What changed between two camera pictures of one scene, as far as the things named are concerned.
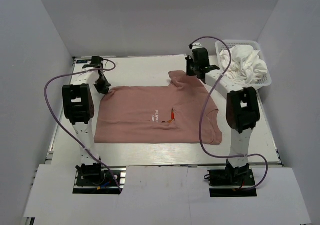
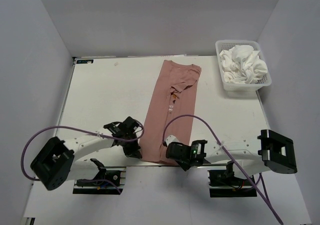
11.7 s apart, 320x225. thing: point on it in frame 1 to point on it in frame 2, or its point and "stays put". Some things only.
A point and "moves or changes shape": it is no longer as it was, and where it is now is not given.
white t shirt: x=245 y=64 stays put
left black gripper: x=105 y=88 to x=134 y=151
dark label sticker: x=82 y=61 stays put
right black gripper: x=190 y=60 to x=185 y=166
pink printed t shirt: x=181 y=111 moves or changes shape
